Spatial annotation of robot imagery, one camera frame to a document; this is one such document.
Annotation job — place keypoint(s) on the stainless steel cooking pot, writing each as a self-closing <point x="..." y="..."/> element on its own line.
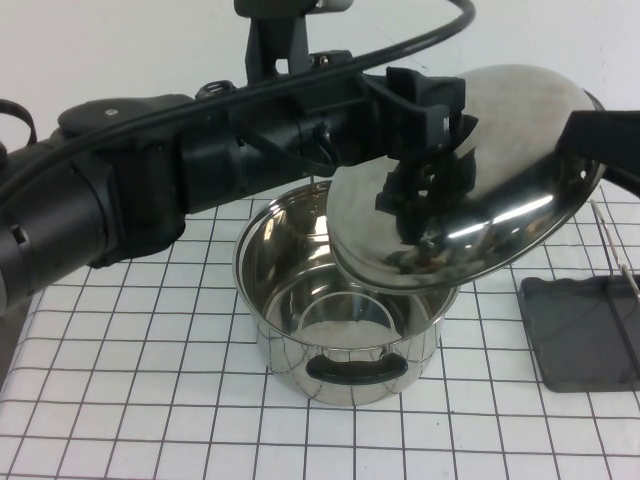
<point x="280" y="360"/>

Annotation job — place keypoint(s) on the white grid pattern tablecloth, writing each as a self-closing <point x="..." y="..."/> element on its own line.
<point x="150" y="375"/>

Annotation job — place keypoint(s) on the steel pot lid black knob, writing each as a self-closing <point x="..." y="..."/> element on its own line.
<point x="525" y="200"/>

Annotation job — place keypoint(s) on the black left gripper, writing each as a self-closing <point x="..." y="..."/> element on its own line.
<point x="320" y="130"/>

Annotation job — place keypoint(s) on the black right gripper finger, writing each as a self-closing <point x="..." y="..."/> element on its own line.
<point x="605" y="135"/>

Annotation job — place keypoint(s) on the dark grey rack drip tray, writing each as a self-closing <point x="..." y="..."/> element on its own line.
<point x="565" y="340"/>

